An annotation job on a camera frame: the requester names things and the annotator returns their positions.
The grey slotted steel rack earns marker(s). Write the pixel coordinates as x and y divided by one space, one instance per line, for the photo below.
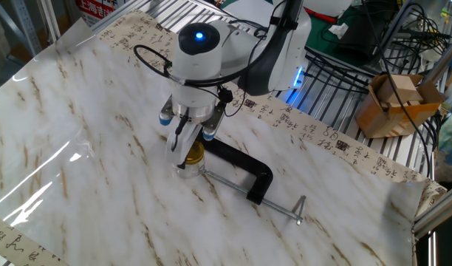
24 26

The teal cloth bundle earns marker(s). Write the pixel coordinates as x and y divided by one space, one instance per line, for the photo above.
451 147

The red and white printed box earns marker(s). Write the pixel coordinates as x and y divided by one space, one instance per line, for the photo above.
93 9

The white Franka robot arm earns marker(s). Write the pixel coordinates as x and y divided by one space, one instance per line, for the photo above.
200 63

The small clear glass jar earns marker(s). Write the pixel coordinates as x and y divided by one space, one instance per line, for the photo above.
191 171

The glossy marble pattern sheet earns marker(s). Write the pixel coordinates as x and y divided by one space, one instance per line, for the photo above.
100 166

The green cutting mat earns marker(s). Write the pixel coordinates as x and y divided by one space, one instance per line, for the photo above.
322 44

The plain wooden block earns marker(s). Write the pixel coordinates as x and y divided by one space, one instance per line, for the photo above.
399 88

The crumpled white tissue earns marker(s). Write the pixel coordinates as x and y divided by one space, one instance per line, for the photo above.
338 30

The open cardboard box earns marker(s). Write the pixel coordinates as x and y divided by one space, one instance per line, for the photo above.
403 118

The aluminium frame post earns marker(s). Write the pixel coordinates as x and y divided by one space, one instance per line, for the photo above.
50 18
444 61

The beige calligraphy print cloth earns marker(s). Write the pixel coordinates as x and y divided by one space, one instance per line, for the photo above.
322 129

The black electronic device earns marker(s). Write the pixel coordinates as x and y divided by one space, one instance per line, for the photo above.
362 40

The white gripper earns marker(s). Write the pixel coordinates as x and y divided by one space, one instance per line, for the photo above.
191 140

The aluminium frame rail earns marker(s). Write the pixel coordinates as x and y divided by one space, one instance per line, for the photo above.
438 214

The black C-clamp with steel screw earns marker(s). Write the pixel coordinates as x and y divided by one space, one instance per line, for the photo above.
244 162

